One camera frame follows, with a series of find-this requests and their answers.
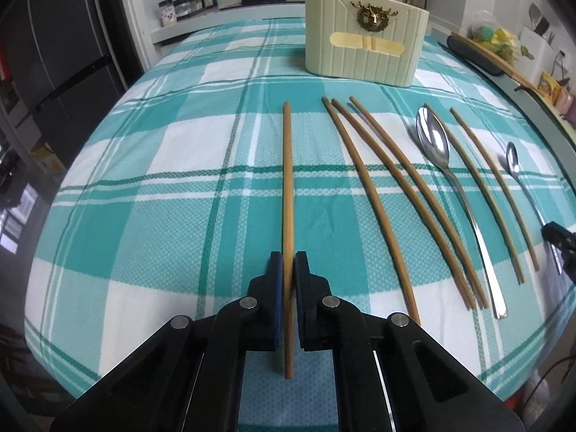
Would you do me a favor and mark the clear bag of produce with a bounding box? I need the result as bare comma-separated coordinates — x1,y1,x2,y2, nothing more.
467,11,536,62

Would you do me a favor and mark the cream ribbed utensil holder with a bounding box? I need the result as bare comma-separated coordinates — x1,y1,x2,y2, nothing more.
304,0,429,88

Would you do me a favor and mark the small steel spoon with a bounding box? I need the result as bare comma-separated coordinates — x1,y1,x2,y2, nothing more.
506,141,564,276

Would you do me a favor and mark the teal plaid tablecloth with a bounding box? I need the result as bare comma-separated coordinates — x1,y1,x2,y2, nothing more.
22,13,576,432

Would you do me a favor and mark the dark refrigerator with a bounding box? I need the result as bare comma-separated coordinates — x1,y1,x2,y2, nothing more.
0,0,138,156

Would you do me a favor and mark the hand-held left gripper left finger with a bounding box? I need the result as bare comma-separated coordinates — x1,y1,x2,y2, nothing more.
49,251,285,432

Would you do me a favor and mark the yellow box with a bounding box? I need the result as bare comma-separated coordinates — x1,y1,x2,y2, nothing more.
539,71,563,100

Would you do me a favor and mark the pink container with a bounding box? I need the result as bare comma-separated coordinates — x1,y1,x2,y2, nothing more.
557,85,576,123

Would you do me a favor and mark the wooden cutting board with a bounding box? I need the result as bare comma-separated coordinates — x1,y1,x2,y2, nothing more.
452,31,541,94

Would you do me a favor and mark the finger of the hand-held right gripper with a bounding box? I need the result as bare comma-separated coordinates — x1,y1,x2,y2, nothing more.
542,221,576,285

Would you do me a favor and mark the white knife block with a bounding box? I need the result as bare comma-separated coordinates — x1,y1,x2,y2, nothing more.
519,24,568,82

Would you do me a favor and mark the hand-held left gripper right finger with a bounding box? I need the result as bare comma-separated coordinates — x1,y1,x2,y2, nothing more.
293,251,527,432

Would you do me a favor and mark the large steel spoon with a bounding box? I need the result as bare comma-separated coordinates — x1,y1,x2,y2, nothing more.
416,107,508,320

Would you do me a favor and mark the black spatula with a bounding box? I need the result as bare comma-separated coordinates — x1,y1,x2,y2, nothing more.
528,3,550,37

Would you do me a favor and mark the black padded roll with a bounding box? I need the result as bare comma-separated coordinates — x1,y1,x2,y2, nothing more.
447,33,505,77

